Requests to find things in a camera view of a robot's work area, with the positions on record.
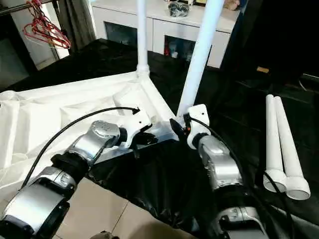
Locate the white plastic table leg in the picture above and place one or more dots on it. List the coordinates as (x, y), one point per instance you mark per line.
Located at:
(291, 154)
(142, 40)
(202, 55)
(274, 139)

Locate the white plastic table top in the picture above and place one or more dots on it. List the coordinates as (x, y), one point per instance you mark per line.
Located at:
(60, 114)

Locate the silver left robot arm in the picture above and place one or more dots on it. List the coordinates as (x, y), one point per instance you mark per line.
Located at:
(75, 164)

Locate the black plastic mat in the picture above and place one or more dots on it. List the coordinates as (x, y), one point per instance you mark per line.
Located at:
(164, 184)

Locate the red bottle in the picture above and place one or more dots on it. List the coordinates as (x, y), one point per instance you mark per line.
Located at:
(167, 50)

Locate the small yellow label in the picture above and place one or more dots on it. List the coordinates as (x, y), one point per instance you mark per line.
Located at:
(262, 69)

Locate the white cabinet with glass doors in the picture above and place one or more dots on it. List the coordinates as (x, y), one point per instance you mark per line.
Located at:
(159, 27)

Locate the dark object on cabinet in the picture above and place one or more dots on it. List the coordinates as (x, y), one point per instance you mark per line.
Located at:
(178, 9)

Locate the beige object on cabinet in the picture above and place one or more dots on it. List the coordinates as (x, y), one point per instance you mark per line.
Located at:
(231, 4)

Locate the grey curtain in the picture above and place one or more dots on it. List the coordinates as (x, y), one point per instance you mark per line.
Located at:
(75, 20)

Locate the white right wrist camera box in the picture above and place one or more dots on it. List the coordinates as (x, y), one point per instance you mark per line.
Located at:
(198, 119)

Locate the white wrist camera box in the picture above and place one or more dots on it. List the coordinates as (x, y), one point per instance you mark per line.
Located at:
(135, 124)
(198, 119)

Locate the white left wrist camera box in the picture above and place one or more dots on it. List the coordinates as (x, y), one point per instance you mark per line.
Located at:
(135, 124)

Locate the black horizontal rail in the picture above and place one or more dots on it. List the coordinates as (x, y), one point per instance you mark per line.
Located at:
(309, 77)

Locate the dark metal clothes rail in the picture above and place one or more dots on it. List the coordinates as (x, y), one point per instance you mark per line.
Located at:
(17, 6)

